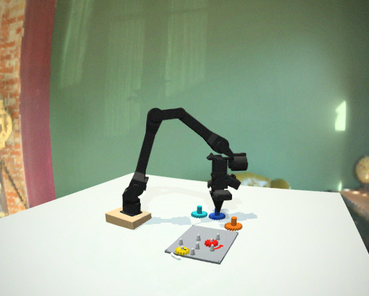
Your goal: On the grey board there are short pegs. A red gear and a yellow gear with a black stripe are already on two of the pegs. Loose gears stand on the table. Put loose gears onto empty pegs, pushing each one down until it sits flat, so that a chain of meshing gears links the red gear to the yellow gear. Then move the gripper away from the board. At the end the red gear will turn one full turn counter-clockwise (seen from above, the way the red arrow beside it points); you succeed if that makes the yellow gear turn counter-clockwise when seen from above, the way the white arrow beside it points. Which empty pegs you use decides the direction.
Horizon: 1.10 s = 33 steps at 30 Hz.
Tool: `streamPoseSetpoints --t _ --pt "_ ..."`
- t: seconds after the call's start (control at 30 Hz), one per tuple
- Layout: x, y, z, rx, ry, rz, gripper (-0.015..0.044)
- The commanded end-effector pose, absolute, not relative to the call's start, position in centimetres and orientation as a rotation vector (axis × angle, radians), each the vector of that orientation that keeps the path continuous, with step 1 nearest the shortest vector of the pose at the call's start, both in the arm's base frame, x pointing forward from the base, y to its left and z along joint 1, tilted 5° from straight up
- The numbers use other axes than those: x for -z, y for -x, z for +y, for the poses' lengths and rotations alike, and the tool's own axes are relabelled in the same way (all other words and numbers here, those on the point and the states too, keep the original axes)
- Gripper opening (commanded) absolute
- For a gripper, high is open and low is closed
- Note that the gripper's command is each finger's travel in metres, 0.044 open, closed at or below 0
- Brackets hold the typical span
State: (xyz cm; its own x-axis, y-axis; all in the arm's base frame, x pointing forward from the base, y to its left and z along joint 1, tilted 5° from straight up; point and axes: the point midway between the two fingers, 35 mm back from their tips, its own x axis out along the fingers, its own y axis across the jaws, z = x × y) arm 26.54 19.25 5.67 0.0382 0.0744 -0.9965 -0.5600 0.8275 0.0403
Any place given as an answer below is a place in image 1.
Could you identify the red gear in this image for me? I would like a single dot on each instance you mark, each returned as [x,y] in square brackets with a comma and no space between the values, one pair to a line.
[209,243]

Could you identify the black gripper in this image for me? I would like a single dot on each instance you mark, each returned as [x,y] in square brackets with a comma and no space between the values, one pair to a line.
[218,194]

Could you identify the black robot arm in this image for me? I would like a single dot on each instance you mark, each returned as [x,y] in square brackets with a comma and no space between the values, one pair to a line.
[236,162]

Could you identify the orange gear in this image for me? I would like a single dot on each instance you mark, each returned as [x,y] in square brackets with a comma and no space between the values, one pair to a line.
[233,225]

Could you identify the blue gear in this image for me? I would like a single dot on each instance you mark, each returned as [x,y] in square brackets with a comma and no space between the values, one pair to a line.
[217,215]

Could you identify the teal gear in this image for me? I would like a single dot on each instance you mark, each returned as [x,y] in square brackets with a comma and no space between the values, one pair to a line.
[199,213]

